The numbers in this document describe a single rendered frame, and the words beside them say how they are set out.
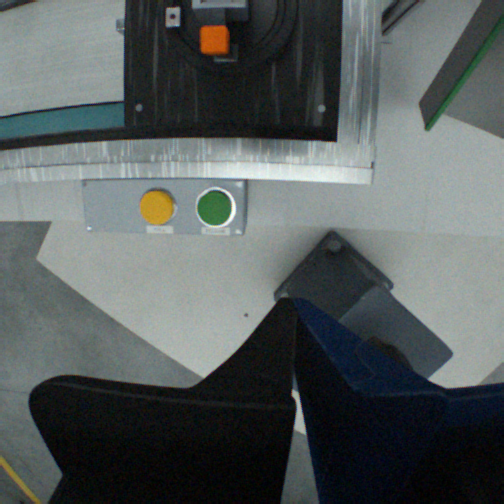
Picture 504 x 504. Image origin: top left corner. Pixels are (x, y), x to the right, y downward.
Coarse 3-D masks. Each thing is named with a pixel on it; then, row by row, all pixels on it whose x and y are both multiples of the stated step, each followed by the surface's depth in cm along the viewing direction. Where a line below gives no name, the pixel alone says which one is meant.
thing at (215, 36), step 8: (208, 16) 20; (216, 16) 20; (224, 16) 20; (208, 24) 20; (216, 24) 20; (224, 24) 20; (208, 32) 19; (216, 32) 19; (224, 32) 19; (208, 40) 19; (216, 40) 19; (224, 40) 19; (208, 48) 20; (216, 48) 20; (224, 48) 20; (232, 48) 26; (224, 56) 25; (232, 56) 26
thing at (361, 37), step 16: (352, 0) 27; (368, 0) 27; (352, 16) 27; (368, 16) 27; (352, 32) 28; (368, 32) 28; (352, 48) 29; (368, 48) 29; (352, 64) 29; (368, 64) 29; (352, 80) 30; (368, 80) 30; (352, 96) 30; (368, 96) 30; (352, 112) 31; (368, 112) 31; (336, 128) 32; (352, 128) 32; (368, 128) 32; (368, 144) 32
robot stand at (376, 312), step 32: (320, 256) 45; (352, 256) 44; (288, 288) 47; (320, 288) 38; (352, 288) 33; (384, 288) 39; (352, 320) 28; (384, 320) 28; (416, 320) 28; (416, 352) 29; (448, 352) 29
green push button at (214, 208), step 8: (208, 192) 34; (216, 192) 34; (200, 200) 34; (208, 200) 34; (216, 200) 34; (224, 200) 34; (200, 208) 34; (208, 208) 34; (216, 208) 34; (224, 208) 34; (200, 216) 34; (208, 216) 34; (216, 216) 34; (224, 216) 34; (208, 224) 35; (216, 224) 35
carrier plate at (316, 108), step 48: (144, 0) 27; (336, 0) 26; (144, 48) 29; (288, 48) 28; (336, 48) 28; (144, 96) 30; (192, 96) 30; (240, 96) 30; (288, 96) 30; (336, 96) 30
